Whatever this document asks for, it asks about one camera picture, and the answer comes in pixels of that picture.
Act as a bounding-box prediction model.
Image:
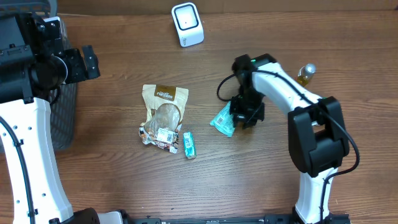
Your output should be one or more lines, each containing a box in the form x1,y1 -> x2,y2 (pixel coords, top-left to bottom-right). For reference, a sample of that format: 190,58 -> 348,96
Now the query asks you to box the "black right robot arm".
229,54 -> 350,223

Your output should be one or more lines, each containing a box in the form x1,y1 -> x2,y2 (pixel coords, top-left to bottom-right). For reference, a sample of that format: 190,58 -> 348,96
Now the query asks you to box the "brown cookie pouch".
142,84 -> 189,137

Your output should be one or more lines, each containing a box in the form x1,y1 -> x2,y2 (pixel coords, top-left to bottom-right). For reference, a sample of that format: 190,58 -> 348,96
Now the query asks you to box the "yellow bottle silver cap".
296,63 -> 317,86

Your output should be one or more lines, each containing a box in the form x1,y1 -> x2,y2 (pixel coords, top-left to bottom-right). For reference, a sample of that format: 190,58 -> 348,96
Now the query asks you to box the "grey plastic mesh basket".
1,0 -> 78,151

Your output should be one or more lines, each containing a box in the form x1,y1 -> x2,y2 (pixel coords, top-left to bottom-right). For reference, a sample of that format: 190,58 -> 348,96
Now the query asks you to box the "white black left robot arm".
1,13 -> 124,223

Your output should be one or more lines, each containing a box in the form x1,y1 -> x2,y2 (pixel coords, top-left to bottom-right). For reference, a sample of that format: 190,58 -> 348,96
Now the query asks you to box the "green Kleenex tissue pack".
183,132 -> 197,159

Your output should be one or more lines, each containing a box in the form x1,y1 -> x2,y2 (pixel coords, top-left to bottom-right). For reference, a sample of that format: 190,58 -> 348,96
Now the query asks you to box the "small printed snack bag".
139,125 -> 181,154

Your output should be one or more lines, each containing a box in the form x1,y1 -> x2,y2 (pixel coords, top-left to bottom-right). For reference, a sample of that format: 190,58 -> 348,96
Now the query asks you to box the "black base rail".
77,215 -> 351,224

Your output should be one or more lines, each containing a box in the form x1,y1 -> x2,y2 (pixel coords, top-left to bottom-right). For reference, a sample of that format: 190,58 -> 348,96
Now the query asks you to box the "white barcode scanner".
171,2 -> 205,47

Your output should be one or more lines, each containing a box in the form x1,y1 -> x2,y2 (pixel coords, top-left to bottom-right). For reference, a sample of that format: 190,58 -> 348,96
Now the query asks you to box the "teal snack packet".
210,102 -> 235,138

